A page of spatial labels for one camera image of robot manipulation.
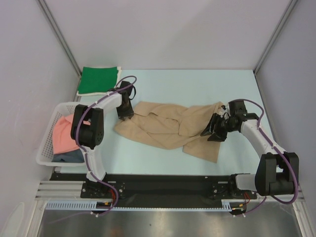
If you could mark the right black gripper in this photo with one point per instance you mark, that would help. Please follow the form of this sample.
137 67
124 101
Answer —
219 126

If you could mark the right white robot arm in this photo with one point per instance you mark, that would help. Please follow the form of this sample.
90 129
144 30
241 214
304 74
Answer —
278 170

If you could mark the pink t shirt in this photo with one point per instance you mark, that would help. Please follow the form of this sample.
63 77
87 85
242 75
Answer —
61 136

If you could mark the white plastic basket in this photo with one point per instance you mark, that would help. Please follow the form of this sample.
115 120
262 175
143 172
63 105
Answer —
45 151

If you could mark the aluminium rail frame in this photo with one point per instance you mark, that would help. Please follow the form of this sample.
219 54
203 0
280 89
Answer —
261 218

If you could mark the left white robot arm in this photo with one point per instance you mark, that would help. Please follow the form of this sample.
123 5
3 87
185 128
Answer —
88 132

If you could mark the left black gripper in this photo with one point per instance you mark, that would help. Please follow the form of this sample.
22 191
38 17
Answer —
129 112

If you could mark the white slotted cable duct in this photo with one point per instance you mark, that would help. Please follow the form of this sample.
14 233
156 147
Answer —
103 206

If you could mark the blue grey t shirt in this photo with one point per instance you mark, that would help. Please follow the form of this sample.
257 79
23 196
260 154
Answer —
75 156

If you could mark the beige t shirt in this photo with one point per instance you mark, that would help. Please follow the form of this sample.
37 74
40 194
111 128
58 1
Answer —
171 126

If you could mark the folded white t shirt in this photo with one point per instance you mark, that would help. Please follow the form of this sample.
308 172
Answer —
118 74

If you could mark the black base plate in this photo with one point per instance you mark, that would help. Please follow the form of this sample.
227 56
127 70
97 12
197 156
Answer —
159 191

